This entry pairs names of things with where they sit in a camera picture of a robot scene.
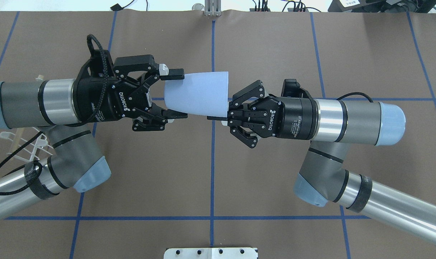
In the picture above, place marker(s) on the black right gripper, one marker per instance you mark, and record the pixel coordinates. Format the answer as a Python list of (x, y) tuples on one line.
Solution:
[(293, 118)]

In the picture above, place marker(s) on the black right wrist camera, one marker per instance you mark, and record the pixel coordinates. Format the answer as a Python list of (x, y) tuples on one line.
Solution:
[(292, 89)]

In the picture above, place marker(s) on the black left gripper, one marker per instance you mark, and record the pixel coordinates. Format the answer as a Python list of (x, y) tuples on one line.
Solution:
[(95, 102)]

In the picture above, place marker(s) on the aluminium frame post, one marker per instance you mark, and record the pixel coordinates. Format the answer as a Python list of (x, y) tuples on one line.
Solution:
[(212, 8)]

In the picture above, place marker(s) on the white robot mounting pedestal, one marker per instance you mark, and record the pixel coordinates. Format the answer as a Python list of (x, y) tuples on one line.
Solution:
[(212, 253)]

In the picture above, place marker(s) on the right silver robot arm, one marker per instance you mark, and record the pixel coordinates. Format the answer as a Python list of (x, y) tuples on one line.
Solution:
[(252, 202)]

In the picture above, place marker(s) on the light blue plastic cup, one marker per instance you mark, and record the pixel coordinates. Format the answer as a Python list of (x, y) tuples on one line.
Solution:
[(203, 94)]

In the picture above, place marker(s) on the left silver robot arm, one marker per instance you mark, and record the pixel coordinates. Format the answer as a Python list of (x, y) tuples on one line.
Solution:
[(63, 153)]

